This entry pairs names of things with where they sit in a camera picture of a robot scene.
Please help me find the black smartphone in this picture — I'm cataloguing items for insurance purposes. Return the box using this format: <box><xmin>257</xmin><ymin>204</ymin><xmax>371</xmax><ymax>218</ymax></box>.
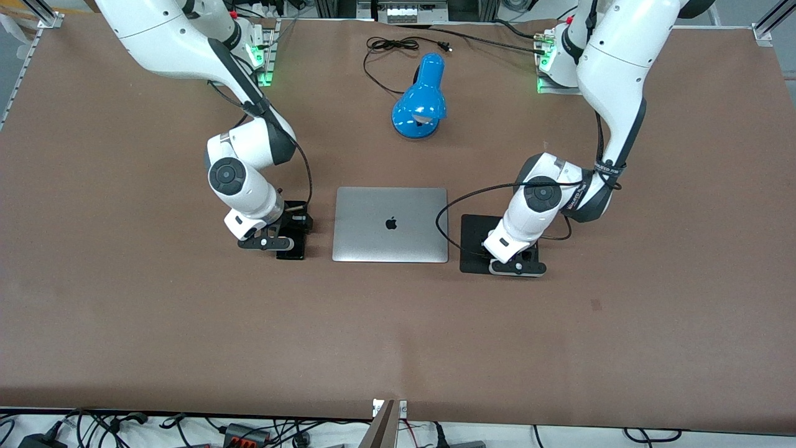
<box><xmin>275</xmin><ymin>200</ymin><xmax>308</xmax><ymax>261</ymax></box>

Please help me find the black mouse pad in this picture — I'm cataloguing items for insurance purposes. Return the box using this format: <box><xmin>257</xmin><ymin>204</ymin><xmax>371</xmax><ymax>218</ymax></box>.
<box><xmin>459</xmin><ymin>213</ymin><xmax>540</xmax><ymax>278</ymax></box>

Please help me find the silver closed laptop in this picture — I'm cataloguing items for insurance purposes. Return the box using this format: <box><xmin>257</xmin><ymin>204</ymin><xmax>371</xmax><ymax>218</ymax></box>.
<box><xmin>331</xmin><ymin>187</ymin><xmax>450</xmax><ymax>264</ymax></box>

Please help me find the brown table mat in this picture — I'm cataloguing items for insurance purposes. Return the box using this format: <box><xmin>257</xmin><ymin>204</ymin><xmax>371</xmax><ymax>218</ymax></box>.
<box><xmin>0</xmin><ymin>12</ymin><xmax>796</xmax><ymax>435</ymax></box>

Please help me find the blue desk lamp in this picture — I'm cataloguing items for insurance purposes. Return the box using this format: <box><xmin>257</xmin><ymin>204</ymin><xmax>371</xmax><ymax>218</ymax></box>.
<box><xmin>391</xmin><ymin>52</ymin><xmax>448</xmax><ymax>141</ymax></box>

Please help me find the grey box with orange connectors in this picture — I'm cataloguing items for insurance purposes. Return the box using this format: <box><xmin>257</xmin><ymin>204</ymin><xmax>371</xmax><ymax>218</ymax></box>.
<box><xmin>223</xmin><ymin>422</ymin><xmax>272</xmax><ymax>448</ymax></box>

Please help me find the black plug connector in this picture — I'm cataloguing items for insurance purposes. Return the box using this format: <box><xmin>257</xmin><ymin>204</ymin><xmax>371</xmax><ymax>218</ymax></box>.
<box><xmin>107</xmin><ymin>411</ymin><xmax>150</xmax><ymax>431</ymax></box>

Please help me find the white power strip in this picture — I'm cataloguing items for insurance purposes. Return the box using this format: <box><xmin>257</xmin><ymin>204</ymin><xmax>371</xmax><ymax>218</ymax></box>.
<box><xmin>384</xmin><ymin>2</ymin><xmax>450</xmax><ymax>25</ymax></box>

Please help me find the black power adapter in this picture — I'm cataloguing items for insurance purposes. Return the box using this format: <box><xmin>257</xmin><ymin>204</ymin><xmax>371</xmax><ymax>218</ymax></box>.
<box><xmin>17</xmin><ymin>432</ymin><xmax>70</xmax><ymax>448</ymax></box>

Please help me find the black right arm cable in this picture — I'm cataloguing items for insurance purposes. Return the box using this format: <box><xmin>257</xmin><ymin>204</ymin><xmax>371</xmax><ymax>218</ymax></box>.
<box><xmin>208</xmin><ymin>80</ymin><xmax>314</xmax><ymax>216</ymax></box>

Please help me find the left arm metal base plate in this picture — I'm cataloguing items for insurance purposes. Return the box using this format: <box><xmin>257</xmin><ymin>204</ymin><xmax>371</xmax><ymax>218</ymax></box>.
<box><xmin>536</xmin><ymin>28</ymin><xmax>584</xmax><ymax>96</ymax></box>

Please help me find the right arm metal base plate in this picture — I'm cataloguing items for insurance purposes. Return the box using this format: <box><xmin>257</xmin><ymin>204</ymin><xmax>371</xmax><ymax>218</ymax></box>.
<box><xmin>244</xmin><ymin>19</ymin><xmax>278</xmax><ymax>87</ymax></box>

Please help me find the long black braided cable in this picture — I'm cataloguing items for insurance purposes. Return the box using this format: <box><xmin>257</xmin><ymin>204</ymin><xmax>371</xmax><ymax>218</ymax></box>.
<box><xmin>397</xmin><ymin>24</ymin><xmax>552</xmax><ymax>58</ymax></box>

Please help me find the black lamp power cord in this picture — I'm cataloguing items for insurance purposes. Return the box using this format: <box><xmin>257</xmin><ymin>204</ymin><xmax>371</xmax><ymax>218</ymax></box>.
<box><xmin>363</xmin><ymin>36</ymin><xmax>453</xmax><ymax>98</ymax></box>

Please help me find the black looped floor cable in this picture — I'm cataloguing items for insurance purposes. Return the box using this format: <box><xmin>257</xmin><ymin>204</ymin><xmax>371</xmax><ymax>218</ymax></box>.
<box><xmin>624</xmin><ymin>427</ymin><xmax>683</xmax><ymax>444</ymax></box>

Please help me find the aluminium profile post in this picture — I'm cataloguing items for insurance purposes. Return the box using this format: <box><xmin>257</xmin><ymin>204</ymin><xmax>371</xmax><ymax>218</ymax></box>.
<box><xmin>366</xmin><ymin>400</ymin><xmax>400</xmax><ymax>448</ymax></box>

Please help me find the perforated white side rail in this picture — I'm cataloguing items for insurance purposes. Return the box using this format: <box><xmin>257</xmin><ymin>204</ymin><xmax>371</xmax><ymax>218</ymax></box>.
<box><xmin>0</xmin><ymin>28</ymin><xmax>44</xmax><ymax>130</ymax></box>

